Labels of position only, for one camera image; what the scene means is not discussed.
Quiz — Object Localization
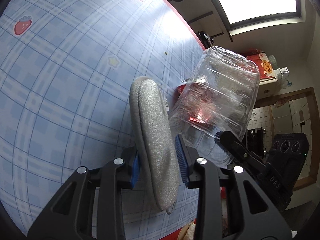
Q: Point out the containers on top of fridge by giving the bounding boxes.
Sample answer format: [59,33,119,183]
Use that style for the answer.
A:
[268,55,292,89]

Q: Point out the silver electric pressure cooker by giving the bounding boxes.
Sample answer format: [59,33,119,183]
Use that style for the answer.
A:
[197,31,214,49]

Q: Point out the blue plaid tablecloth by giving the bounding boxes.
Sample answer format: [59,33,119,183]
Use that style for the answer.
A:
[1,0,203,237]

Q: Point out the dark framed window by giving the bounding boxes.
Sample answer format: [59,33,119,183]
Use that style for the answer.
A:
[201,0,306,40]

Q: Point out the red cloth on refrigerator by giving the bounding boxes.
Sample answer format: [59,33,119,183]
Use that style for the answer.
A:
[242,49,276,80]

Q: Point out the white refrigerator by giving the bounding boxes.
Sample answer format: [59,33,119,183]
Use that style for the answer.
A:
[257,77,280,99]

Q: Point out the clear plastic clamshell container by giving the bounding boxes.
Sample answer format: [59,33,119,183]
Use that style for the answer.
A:
[169,46,260,168]

